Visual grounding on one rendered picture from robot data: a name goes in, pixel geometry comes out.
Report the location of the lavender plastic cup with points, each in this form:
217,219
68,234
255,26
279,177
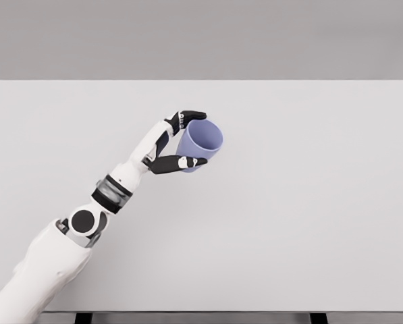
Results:
201,141

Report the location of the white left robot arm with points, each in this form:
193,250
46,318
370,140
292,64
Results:
52,256

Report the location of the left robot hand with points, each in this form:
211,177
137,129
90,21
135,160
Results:
147,141

